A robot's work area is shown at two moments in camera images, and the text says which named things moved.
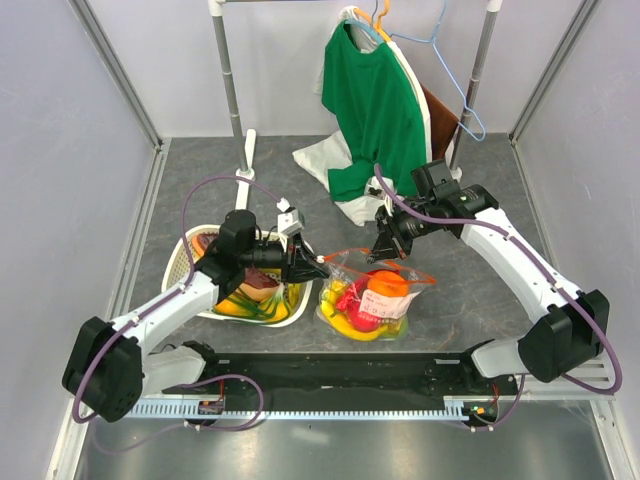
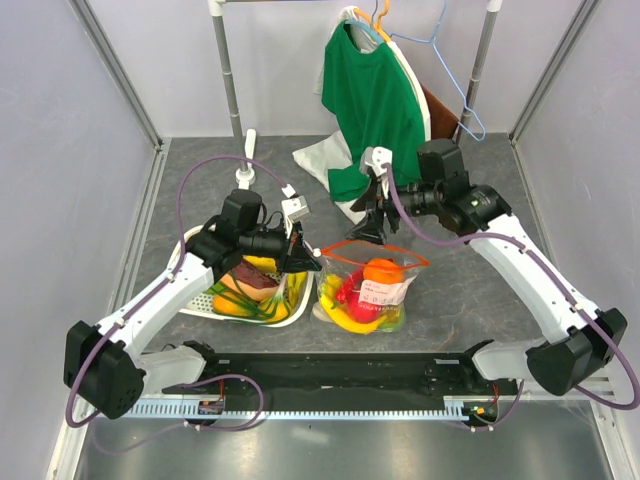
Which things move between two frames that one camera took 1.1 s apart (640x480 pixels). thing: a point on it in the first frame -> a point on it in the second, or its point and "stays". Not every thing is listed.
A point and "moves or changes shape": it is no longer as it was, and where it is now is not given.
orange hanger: (377, 25) stays
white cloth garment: (333, 152) stays
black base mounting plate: (347, 379) stays
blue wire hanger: (433, 40) stays
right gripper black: (386, 246) -> (371, 226)
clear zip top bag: (365, 300) moves or changes shape
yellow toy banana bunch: (332, 294) moves or changes shape
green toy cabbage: (401, 334) -> (395, 320)
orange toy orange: (389, 283) -> (383, 269)
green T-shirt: (370, 90) stays
